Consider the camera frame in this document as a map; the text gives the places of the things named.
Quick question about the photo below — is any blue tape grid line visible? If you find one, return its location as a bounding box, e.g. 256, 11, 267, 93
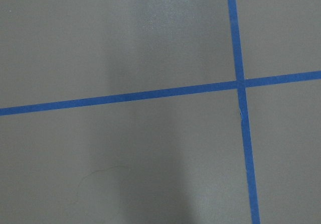
1, 71, 320, 116
228, 0, 261, 223

